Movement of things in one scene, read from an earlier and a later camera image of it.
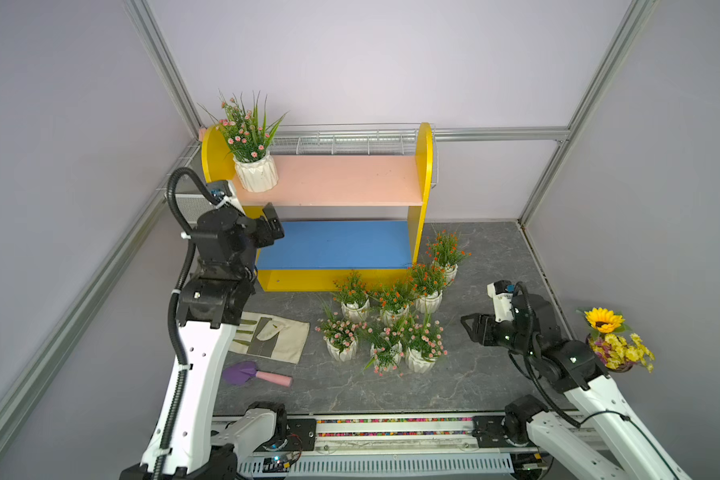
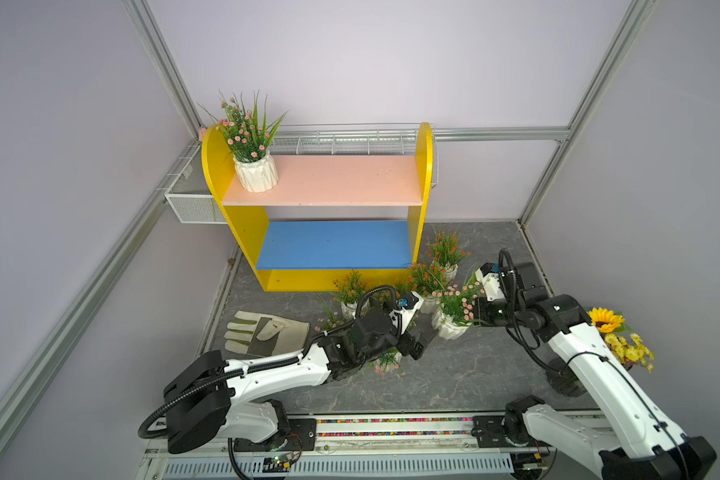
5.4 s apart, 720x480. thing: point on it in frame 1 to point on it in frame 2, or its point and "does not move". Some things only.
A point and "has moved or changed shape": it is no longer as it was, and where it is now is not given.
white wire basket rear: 352,139 does not move
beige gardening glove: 270,336 does not move
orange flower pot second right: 425,285 does not move
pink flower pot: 424,344 has moved or changed shape
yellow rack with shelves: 351,223 does not move
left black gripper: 259,228 to 406,347
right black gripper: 484,324 to 480,303
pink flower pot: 250,135 does not move
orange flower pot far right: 444,248 does not move
